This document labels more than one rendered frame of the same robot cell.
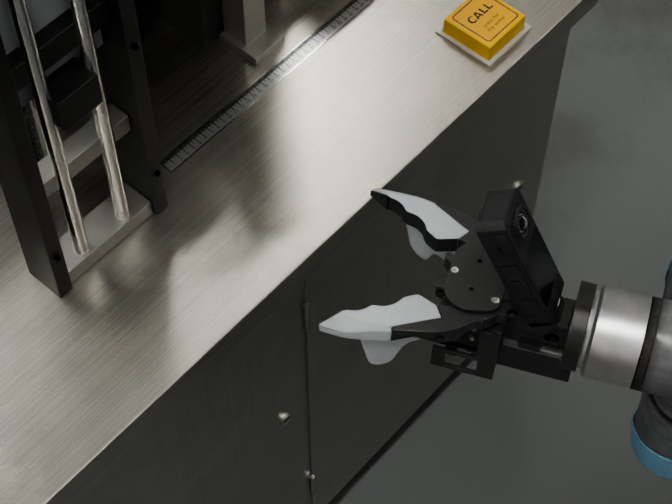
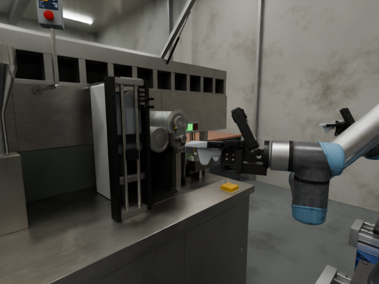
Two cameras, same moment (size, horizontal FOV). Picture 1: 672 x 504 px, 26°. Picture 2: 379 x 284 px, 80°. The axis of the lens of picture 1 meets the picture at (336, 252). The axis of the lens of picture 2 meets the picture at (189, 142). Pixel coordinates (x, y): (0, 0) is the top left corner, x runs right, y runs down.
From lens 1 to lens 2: 0.87 m
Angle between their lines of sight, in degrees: 48
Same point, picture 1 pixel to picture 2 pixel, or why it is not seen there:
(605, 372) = (278, 156)
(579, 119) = (254, 267)
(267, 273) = (175, 220)
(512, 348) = (246, 163)
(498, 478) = not seen: outside the picture
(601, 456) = not seen: outside the picture
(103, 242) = (132, 210)
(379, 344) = (203, 153)
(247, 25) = (176, 182)
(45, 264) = (115, 207)
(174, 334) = (146, 229)
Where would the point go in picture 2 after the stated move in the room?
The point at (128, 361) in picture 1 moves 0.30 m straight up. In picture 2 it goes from (131, 234) to (127, 149)
